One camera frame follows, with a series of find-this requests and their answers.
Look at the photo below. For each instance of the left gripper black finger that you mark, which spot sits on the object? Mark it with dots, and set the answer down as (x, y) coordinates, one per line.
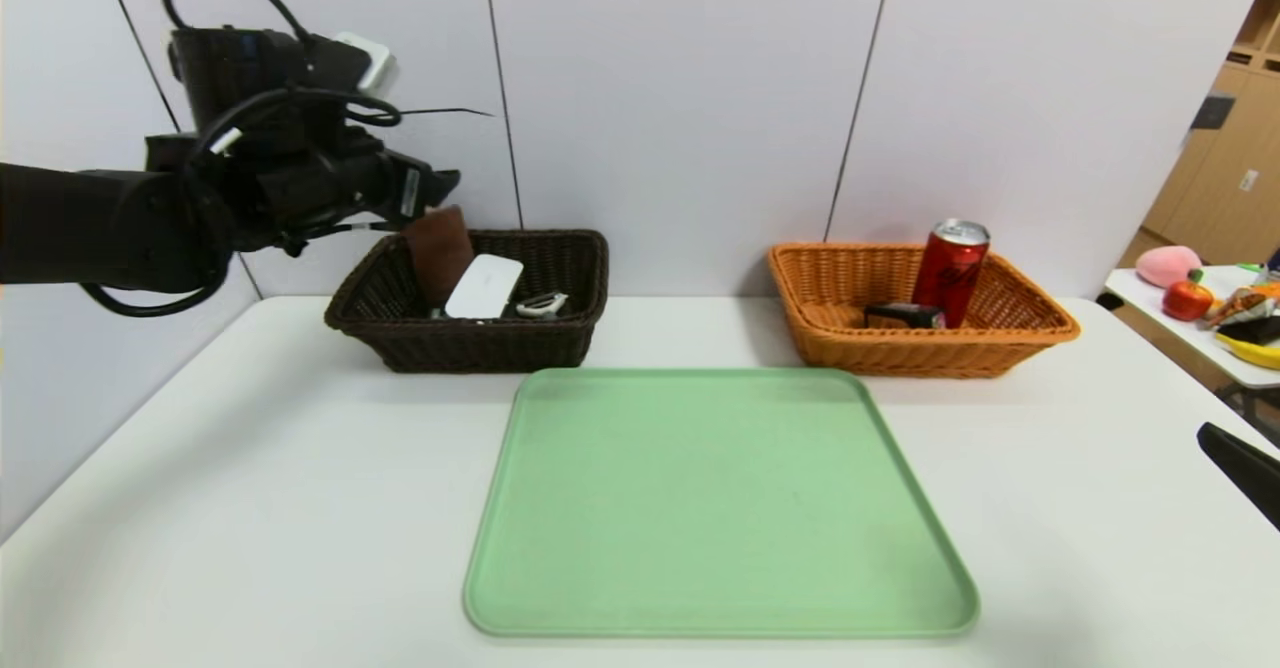
(442, 186)

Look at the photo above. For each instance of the wooden cabinet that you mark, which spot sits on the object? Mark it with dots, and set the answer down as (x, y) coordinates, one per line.
(1220, 208)

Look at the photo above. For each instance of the clear plastic bottle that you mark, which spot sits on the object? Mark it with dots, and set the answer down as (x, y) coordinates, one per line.
(1273, 263)

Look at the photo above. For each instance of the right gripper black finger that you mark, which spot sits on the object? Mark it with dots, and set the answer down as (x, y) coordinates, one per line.
(1250, 463)

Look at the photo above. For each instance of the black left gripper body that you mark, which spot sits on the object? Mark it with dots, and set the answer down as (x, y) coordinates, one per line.
(409, 192)

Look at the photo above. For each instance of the dark brown wicker basket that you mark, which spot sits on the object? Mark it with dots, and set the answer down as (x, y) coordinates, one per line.
(480, 348)

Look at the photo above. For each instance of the colourful snack bag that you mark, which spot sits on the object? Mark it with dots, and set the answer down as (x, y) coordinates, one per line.
(1240, 306)

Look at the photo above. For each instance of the pink peach plush toy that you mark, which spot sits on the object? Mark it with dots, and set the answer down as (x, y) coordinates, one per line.
(1168, 266)

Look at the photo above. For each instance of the red apple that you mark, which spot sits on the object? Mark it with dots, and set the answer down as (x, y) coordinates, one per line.
(1188, 301)

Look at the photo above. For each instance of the black chewing gum box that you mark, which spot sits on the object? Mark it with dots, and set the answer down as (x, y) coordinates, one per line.
(902, 315)

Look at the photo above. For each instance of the white rectangular case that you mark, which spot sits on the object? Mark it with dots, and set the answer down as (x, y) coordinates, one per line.
(484, 286)

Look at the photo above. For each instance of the brown towel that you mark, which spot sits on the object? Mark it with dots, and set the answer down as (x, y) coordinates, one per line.
(440, 248)

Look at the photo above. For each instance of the yellow banana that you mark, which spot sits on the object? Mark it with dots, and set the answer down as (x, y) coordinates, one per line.
(1250, 353)

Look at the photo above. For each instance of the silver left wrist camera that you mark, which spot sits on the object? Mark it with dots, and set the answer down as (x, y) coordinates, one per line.
(372, 60)

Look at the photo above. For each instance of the orange wicker basket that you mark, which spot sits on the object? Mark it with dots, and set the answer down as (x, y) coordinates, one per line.
(850, 348)

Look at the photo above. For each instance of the black flat packet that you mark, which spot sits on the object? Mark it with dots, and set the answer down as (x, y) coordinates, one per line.
(1255, 330)

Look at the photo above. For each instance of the white side table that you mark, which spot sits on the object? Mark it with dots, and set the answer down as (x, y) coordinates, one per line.
(1140, 298)

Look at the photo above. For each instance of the light green plastic tray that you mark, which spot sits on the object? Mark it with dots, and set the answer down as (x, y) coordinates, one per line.
(720, 508)

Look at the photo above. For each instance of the red soda can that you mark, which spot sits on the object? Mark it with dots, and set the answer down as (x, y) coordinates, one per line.
(950, 273)

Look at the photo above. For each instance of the dark grey wall box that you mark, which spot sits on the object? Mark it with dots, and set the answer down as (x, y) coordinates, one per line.
(1211, 112)

